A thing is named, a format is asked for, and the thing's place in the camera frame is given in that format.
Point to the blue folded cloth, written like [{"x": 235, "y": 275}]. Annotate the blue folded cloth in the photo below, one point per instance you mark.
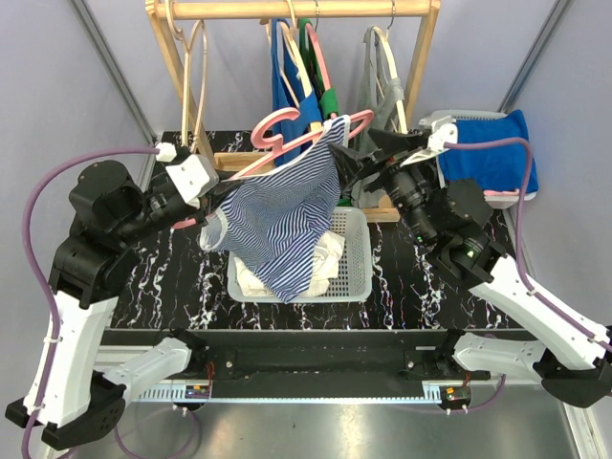
[{"x": 499, "y": 168}]

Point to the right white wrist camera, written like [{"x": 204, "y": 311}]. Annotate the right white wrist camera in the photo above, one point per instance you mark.
[{"x": 441, "y": 130}]

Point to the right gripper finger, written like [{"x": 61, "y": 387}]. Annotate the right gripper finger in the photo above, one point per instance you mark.
[
  {"x": 390, "y": 143},
  {"x": 351, "y": 169}
]

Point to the blue white striped tank top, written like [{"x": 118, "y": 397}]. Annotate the blue white striped tank top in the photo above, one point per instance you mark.
[{"x": 273, "y": 221}]

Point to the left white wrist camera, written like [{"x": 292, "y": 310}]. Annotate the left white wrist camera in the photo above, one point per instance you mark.
[{"x": 193, "y": 178}]

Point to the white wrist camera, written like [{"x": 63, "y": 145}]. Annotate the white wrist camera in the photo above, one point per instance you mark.
[
  {"x": 441, "y": 130},
  {"x": 193, "y": 178}
]

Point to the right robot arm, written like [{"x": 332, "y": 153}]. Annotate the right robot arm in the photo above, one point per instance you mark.
[{"x": 569, "y": 355}]

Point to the wooden hanger with blue top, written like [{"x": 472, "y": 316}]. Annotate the wooden hanger with blue top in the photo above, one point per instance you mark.
[{"x": 291, "y": 85}]

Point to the grey side basket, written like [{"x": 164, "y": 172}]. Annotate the grey side basket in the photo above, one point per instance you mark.
[{"x": 494, "y": 202}]

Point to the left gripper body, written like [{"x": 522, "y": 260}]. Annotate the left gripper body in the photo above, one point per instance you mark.
[{"x": 162, "y": 210}]

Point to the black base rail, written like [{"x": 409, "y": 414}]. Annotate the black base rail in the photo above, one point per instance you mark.
[{"x": 285, "y": 366}]

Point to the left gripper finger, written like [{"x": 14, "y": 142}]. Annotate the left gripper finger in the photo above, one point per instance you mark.
[
  {"x": 215, "y": 197},
  {"x": 225, "y": 183}
]

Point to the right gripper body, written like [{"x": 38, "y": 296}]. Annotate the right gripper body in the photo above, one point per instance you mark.
[{"x": 410, "y": 191}]

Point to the green tank top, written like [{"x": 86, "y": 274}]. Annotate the green tank top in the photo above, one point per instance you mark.
[{"x": 325, "y": 86}]

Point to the cream hanger with grey top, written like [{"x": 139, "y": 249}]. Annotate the cream hanger with grey top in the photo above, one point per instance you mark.
[{"x": 381, "y": 43}]

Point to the white perforated plastic basket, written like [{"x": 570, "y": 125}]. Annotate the white perforated plastic basket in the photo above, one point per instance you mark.
[{"x": 354, "y": 282}]

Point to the pink hanger with green top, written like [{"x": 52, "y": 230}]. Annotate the pink hanger with green top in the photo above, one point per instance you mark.
[{"x": 318, "y": 57}]

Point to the wooden clothes rack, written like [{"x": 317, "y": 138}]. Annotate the wooden clothes rack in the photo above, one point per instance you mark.
[{"x": 162, "y": 16}]

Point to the pink hanger in side basket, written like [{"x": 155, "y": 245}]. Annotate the pink hanger in side basket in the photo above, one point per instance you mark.
[{"x": 493, "y": 193}]

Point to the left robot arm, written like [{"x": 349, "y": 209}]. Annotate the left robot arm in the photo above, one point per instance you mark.
[{"x": 70, "y": 399}]

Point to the grey tank top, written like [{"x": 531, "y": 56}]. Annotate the grey tank top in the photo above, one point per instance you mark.
[{"x": 375, "y": 95}]

